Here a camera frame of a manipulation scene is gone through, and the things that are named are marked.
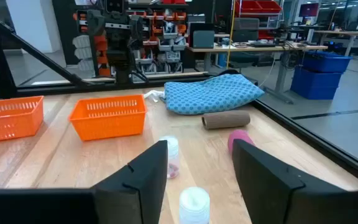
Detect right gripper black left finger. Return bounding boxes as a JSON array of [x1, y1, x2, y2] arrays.
[[92, 139, 169, 224]]

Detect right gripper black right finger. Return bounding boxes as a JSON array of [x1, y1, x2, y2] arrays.
[[231, 138, 306, 224]]

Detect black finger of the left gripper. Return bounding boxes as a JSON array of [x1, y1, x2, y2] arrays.
[[130, 15, 145, 42], [87, 9, 106, 37]]

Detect clear plastic pill bottle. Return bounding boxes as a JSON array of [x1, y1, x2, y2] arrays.
[[178, 186, 211, 224], [159, 135, 181, 179]]

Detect pink bandage roll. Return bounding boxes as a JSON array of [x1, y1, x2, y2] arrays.
[[227, 129, 256, 155]]

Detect brown bandage roll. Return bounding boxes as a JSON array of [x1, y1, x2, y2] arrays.
[[201, 110, 251, 131]]

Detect blue dotted cloth bag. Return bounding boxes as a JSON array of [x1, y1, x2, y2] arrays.
[[143, 73, 265, 116]]

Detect parts shelf with orange bins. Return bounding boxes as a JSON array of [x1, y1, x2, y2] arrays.
[[71, 0, 188, 77]]

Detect dark grey monitor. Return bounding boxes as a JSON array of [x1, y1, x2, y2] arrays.
[[188, 22, 216, 49]]

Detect orange plastic slotted basket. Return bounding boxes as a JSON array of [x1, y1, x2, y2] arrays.
[[0, 95, 45, 145], [68, 94, 148, 142]]

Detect grey office chair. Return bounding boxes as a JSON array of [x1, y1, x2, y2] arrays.
[[227, 17, 261, 70]]

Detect blue plastic storage bin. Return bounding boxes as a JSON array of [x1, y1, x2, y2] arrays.
[[290, 66, 343, 101], [301, 50, 354, 74]]

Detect red bin shelf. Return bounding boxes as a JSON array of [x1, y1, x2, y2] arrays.
[[234, 0, 283, 40]]

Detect light wooden desk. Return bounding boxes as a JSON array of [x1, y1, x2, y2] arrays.
[[186, 42, 329, 105]]

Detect dark red screen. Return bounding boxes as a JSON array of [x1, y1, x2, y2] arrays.
[[298, 2, 320, 18]]

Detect light wooden work table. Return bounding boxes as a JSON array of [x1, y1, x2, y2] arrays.
[[313, 29, 358, 57]]

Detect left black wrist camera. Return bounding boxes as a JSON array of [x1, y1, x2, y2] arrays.
[[105, 0, 126, 14]]

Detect yellow hanging cable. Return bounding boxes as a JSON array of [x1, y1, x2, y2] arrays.
[[226, 0, 237, 70]]

